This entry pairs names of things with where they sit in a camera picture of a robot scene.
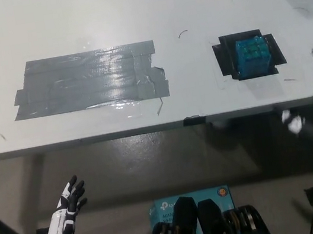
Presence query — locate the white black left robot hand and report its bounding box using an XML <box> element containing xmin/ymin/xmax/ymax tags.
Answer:
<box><xmin>31</xmin><ymin>173</ymin><xmax>94</xmax><ymax>234</ymax></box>

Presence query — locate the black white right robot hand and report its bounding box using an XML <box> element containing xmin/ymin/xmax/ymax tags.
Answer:
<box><xmin>265</xmin><ymin>43</ymin><xmax>313</xmax><ymax>160</ymax></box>

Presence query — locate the blue Rubik's cube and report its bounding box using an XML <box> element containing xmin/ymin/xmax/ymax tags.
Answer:
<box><xmin>231</xmin><ymin>33</ymin><xmax>276</xmax><ymax>81</ymax></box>

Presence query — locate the teal router cardboard box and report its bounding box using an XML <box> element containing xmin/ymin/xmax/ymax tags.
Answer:
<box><xmin>145</xmin><ymin>184</ymin><xmax>239</xmax><ymax>234</ymax></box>

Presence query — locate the black tape square mark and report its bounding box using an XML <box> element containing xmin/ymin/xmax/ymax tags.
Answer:
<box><xmin>210</xmin><ymin>24</ymin><xmax>290</xmax><ymax>85</ymax></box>

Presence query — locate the small black tape piece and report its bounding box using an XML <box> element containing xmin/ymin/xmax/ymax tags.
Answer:
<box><xmin>182</xmin><ymin>113</ymin><xmax>207</xmax><ymax>128</ymax></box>

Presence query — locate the grey duct tape patch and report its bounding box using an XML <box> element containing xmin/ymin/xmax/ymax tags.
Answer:
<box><xmin>5</xmin><ymin>37</ymin><xmax>172</xmax><ymax>123</ymax></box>

